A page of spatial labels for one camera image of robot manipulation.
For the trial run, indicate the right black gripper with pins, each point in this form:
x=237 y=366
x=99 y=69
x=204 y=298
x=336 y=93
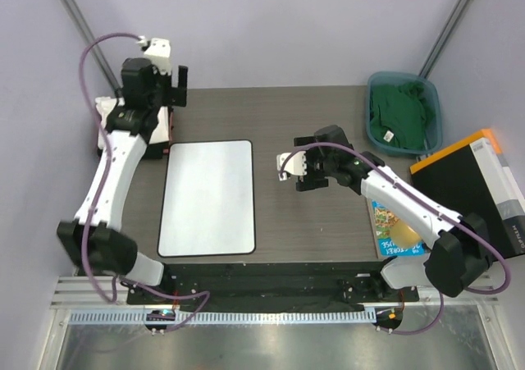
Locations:
x=312 y=180

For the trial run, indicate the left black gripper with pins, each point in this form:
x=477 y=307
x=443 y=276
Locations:
x=175 y=97

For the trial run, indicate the white t shirt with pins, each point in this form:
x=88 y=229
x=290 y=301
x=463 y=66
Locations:
x=104 y=106

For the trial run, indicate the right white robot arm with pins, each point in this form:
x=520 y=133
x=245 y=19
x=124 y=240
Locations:
x=456 y=244

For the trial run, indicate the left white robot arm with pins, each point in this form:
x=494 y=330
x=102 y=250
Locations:
x=93 y=240

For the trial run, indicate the colourful picture book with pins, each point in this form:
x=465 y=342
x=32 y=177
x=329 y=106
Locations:
x=382 y=220

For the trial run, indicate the green t shirt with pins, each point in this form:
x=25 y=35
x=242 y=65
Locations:
x=400 y=115

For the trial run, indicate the teal plastic basket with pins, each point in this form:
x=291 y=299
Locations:
x=434 y=131

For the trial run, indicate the white folding board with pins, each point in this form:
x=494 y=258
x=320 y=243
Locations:
x=208 y=200

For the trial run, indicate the black orange box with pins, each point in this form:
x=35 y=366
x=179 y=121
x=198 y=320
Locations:
x=473 y=175

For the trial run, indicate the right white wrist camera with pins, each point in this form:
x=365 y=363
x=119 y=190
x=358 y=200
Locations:
x=289 y=165

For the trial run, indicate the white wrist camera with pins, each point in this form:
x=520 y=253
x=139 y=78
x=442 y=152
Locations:
x=289 y=165
x=158 y=51

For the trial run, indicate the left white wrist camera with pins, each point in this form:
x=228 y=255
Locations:
x=158 y=51

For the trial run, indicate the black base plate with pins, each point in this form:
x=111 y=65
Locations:
x=275 y=287

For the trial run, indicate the aluminium rail frame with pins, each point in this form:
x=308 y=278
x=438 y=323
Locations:
x=132 y=307

